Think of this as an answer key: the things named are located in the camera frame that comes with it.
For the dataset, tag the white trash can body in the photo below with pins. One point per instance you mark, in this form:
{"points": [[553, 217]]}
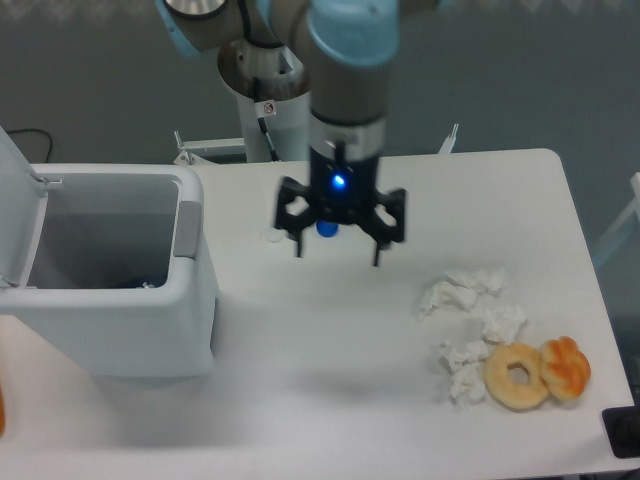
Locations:
{"points": [[122, 281]]}

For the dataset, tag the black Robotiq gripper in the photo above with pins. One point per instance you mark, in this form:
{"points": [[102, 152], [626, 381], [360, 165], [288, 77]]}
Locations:
{"points": [[343, 193]]}

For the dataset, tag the middle crumpled white tissue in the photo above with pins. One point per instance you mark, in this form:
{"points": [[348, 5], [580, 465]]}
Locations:
{"points": [[502, 325]]}

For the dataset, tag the white metal frame at right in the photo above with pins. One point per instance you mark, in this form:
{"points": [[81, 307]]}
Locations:
{"points": [[620, 231]]}

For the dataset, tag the orange glazed twisted bread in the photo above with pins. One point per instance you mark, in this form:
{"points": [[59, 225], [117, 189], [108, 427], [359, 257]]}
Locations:
{"points": [[564, 368]]}

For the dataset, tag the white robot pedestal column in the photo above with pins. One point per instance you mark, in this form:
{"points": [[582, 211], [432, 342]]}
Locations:
{"points": [[268, 83]]}

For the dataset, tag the crumpled white tissue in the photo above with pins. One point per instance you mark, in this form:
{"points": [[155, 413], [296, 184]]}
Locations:
{"points": [[461, 290], [502, 325], [464, 365]]}

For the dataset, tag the upper crumpled white tissue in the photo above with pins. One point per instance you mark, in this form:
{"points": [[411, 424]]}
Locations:
{"points": [[461, 290]]}

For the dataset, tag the blue bottle cap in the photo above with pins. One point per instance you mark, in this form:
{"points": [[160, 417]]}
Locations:
{"points": [[327, 229]]}

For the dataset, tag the lower crumpled white tissue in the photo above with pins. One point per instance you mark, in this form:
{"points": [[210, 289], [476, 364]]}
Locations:
{"points": [[464, 365]]}

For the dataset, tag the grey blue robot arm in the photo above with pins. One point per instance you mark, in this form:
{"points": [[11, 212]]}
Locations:
{"points": [[346, 49]]}

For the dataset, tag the black device at table corner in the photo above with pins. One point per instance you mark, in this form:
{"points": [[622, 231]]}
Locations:
{"points": [[622, 429]]}

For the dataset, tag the plain ring donut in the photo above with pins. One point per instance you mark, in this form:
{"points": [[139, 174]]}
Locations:
{"points": [[512, 376]]}

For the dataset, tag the white trash can lid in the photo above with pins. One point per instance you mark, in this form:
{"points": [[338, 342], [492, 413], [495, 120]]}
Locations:
{"points": [[24, 200]]}

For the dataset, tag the orange object at left edge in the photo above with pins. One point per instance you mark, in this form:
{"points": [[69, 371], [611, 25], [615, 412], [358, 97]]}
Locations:
{"points": [[2, 414]]}

